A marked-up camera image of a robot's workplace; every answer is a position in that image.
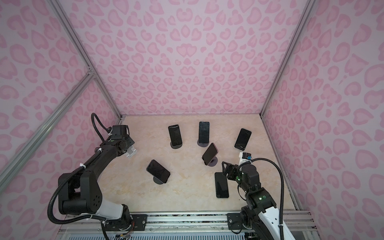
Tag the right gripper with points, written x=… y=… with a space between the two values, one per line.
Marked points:
x=229 y=167

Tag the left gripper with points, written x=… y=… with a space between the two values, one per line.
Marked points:
x=129 y=140

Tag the black phone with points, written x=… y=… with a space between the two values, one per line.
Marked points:
x=175 y=134
x=221 y=185
x=157 y=170
x=243 y=139
x=204 y=131

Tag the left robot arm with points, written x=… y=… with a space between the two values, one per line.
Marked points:
x=79 y=196

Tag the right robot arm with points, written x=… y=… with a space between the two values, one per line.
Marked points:
x=261 y=214

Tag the centre purple stand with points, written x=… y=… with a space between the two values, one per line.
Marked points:
x=213 y=162

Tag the centre pink-edged phone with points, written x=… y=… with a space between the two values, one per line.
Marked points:
x=210 y=154

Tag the back centre dark stand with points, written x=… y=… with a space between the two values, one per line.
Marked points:
x=203 y=143

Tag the dark stand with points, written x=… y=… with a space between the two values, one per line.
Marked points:
x=176 y=145
x=203 y=143
x=157 y=181

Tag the front left dark stand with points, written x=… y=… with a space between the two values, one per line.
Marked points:
x=157 y=181

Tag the back left dark stand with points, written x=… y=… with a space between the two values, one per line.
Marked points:
x=176 y=145

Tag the left diagonal aluminium bar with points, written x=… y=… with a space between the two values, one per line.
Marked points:
x=19 y=160

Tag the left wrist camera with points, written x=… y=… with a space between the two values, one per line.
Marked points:
x=131 y=151

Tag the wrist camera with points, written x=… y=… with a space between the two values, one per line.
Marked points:
x=131 y=151
x=245 y=158

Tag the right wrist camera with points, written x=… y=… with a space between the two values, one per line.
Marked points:
x=245 y=158

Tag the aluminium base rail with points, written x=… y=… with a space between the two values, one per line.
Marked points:
x=200 y=225

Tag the left corner aluminium post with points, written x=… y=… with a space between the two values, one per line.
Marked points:
x=65 y=22

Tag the corner aluminium post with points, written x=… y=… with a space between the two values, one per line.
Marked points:
x=65 y=22
x=308 y=11

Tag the right corner aluminium post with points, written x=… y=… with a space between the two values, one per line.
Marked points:
x=308 y=11

